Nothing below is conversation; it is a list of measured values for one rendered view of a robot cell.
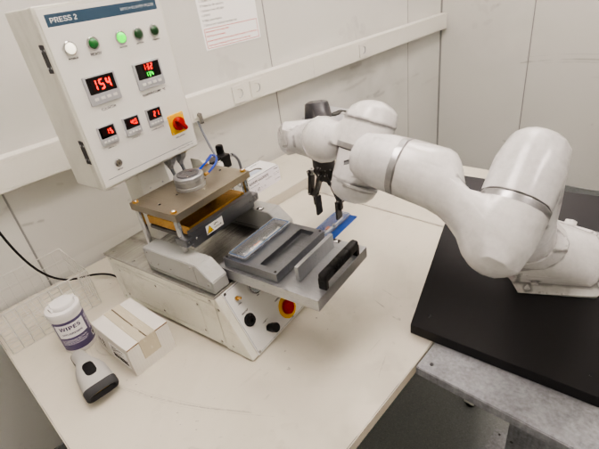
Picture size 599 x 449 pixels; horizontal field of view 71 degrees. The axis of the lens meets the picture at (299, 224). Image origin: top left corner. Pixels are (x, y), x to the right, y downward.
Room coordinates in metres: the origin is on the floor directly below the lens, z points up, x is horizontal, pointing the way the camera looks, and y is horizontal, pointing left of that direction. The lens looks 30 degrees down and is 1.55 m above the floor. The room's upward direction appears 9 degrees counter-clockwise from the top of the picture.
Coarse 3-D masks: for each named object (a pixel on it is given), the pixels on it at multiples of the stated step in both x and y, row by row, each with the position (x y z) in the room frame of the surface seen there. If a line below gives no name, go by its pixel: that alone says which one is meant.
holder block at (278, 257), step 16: (272, 240) 0.90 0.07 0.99; (288, 240) 0.89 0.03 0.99; (304, 240) 0.90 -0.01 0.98; (320, 240) 0.89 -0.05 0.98; (256, 256) 0.84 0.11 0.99; (272, 256) 0.84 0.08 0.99; (288, 256) 0.82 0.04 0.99; (304, 256) 0.84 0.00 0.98; (256, 272) 0.79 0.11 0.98; (272, 272) 0.77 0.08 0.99; (288, 272) 0.79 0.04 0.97
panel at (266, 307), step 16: (240, 288) 0.84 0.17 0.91; (240, 304) 0.82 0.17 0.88; (256, 304) 0.84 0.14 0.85; (272, 304) 0.86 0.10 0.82; (240, 320) 0.79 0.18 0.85; (256, 320) 0.81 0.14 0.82; (272, 320) 0.84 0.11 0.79; (288, 320) 0.86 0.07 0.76; (256, 336) 0.79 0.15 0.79; (272, 336) 0.81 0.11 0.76
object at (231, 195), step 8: (232, 192) 1.08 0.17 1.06; (240, 192) 1.07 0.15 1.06; (216, 200) 1.04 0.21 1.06; (224, 200) 1.04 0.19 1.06; (232, 200) 1.04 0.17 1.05; (200, 208) 1.01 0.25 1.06; (208, 208) 1.00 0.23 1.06; (216, 208) 1.00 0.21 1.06; (152, 216) 1.01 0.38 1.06; (192, 216) 0.97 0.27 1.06; (200, 216) 0.96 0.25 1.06; (208, 216) 0.97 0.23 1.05; (152, 224) 1.02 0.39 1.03; (160, 224) 0.99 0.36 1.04; (168, 224) 0.97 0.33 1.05; (184, 224) 0.93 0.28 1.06; (192, 224) 0.93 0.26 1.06; (168, 232) 0.97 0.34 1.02; (184, 232) 0.93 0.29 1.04
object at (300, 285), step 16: (320, 256) 0.82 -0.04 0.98; (352, 256) 0.82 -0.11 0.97; (240, 272) 0.82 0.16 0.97; (304, 272) 0.76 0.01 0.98; (352, 272) 0.79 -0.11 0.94; (256, 288) 0.79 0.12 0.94; (272, 288) 0.75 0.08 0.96; (288, 288) 0.73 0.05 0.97; (304, 288) 0.73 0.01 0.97; (336, 288) 0.73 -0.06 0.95; (304, 304) 0.70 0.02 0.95; (320, 304) 0.68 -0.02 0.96
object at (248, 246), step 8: (272, 224) 0.96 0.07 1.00; (280, 224) 0.96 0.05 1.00; (256, 232) 0.94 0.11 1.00; (264, 232) 0.93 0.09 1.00; (272, 232) 0.93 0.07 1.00; (248, 240) 0.91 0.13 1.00; (256, 240) 0.90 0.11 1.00; (264, 240) 0.89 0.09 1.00; (240, 248) 0.87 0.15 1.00; (248, 248) 0.87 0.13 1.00; (256, 248) 0.86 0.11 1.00; (240, 256) 0.84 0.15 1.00
